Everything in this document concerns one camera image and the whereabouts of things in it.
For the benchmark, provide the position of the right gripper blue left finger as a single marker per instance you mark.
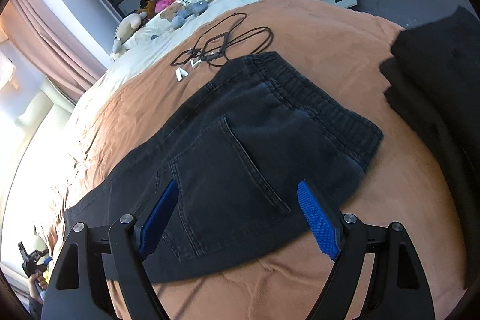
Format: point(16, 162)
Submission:
point(131, 241)

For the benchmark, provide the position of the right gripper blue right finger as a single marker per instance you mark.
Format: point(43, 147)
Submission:
point(342, 237)

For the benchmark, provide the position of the black denim pants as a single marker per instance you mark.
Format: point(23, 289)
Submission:
point(237, 150)

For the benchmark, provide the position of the person's left hand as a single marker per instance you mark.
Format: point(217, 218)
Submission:
point(36, 285)

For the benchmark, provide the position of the brown bed blanket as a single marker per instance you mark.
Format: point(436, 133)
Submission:
point(339, 51)

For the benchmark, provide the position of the white earbuds on bed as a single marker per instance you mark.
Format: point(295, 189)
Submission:
point(183, 71)

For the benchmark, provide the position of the stack of folded black clothes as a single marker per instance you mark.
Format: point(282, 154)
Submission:
point(434, 86)

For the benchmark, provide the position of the cream plush toy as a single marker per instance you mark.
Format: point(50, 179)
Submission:
point(126, 28)

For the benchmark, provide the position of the pink curtain left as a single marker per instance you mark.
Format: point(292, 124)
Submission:
point(44, 40)

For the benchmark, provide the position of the grey blue plush toy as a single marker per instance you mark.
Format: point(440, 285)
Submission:
point(195, 9)

